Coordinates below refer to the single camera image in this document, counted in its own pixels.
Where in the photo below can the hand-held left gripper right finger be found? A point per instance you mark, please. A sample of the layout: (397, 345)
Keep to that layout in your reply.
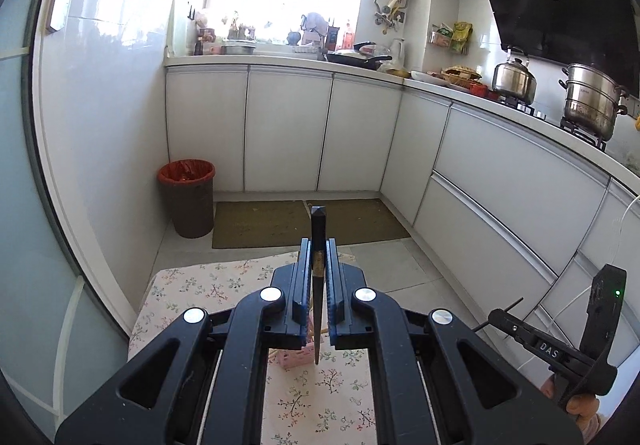
(336, 295)

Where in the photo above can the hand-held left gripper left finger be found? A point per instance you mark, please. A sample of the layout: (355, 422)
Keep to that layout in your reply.
(300, 295)

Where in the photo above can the pink perforated plastic basket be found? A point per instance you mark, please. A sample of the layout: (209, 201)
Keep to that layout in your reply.
(295, 360)

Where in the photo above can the black chopstick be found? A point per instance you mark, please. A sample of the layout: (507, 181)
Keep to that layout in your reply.
(318, 230)

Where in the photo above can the person's right hand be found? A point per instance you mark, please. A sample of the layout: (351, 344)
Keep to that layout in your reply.
(582, 407)

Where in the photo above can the brown floor mat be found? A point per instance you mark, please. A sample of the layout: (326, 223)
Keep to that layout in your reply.
(365, 222)
(260, 225)

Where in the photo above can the floral tablecloth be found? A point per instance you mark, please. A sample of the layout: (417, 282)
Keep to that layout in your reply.
(200, 285)

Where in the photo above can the brown trash bin red liner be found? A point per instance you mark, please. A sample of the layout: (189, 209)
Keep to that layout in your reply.
(192, 210)

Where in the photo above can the white kitchen cabinet unit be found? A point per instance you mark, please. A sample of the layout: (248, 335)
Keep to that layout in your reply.
(500, 165)

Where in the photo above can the gas stove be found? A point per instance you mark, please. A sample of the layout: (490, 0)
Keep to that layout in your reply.
(585, 134)

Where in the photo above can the black frying pan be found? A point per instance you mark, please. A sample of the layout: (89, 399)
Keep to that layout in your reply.
(355, 60)

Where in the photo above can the white plate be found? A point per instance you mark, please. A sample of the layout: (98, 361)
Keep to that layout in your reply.
(430, 77)

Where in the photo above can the white jug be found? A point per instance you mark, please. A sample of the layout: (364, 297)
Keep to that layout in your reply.
(397, 55)

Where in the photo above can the red bowl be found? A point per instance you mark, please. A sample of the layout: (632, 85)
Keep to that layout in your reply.
(477, 89)

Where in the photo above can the white kitchen countertop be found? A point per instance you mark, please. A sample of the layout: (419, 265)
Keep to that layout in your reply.
(210, 60)

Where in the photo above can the steel steamer pot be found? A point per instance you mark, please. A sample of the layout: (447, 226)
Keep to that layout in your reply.
(592, 100)

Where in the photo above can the metal tray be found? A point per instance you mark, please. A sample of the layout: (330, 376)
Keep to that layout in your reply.
(239, 48)

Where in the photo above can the woven food basket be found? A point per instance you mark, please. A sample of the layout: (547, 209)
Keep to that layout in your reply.
(462, 74)

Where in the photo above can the red bottle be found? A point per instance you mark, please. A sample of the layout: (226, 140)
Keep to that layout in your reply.
(348, 37)

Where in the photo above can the steel kettle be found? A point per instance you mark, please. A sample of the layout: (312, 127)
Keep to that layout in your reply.
(512, 82)

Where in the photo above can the grey figurine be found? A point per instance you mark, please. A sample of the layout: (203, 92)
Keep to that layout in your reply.
(315, 25)

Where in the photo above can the water heater pipes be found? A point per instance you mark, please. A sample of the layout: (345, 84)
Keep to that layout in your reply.
(387, 15)

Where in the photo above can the yellow green packet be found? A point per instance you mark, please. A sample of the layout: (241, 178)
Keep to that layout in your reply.
(462, 37)

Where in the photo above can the pale cutting board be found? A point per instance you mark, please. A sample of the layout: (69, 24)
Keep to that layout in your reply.
(180, 30)

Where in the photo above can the frosted glass door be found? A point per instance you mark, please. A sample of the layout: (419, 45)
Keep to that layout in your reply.
(30, 175)

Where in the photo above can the black range hood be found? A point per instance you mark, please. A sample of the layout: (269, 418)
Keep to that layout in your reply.
(560, 10)

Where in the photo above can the wall rack with packets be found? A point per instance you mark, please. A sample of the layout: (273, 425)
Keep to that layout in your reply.
(440, 39)

